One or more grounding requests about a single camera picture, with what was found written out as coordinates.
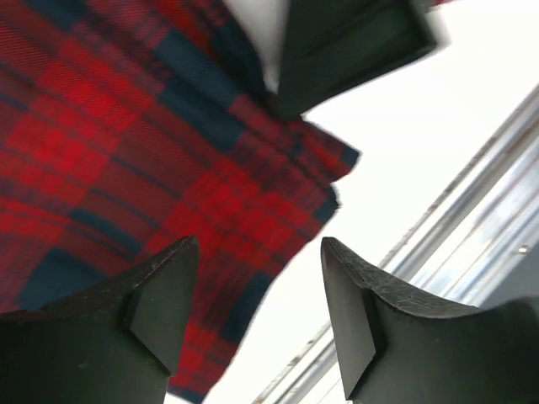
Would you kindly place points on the aluminium extrusion frame rail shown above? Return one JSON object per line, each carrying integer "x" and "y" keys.
{"x": 477, "y": 245}

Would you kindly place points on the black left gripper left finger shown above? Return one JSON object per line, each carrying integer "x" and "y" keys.
{"x": 116, "y": 342}

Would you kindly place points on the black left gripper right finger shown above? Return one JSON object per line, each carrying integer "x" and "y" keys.
{"x": 399, "y": 344}

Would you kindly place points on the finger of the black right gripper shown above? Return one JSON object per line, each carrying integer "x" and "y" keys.
{"x": 333, "y": 46}

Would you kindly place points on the red black plaid skirt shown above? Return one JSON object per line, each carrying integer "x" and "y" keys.
{"x": 127, "y": 125}

